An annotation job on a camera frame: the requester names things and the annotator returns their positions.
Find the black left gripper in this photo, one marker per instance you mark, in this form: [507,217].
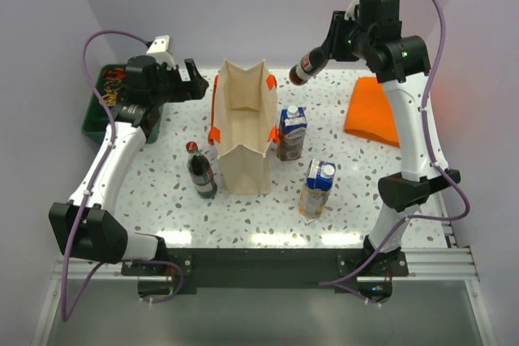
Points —
[195,88]

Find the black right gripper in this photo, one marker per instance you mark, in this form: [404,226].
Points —
[332,44]

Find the cola bottle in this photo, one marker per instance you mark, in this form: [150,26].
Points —
[200,171]
[311,64]

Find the beige canvas tote bag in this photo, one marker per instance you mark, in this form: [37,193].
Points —
[244,125]

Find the purple juice carton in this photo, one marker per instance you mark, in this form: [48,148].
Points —
[292,131]

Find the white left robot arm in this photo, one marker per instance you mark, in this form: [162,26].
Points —
[85,225]

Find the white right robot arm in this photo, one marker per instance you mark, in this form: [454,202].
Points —
[403,69]

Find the red rubber bands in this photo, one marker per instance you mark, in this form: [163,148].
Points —
[117,73]

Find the yellow rubber bands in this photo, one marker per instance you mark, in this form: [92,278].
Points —
[110,98]

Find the folded orange cloth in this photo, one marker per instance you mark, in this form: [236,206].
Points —
[369,115]

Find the green compartment tray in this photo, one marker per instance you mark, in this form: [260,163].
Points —
[95,120]

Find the orange juice carton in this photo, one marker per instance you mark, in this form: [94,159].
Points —
[316,188]

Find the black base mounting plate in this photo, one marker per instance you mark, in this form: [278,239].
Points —
[158,280]

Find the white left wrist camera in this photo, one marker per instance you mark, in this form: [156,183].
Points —
[159,49]

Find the aluminium frame rail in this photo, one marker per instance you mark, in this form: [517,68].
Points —
[438,265]

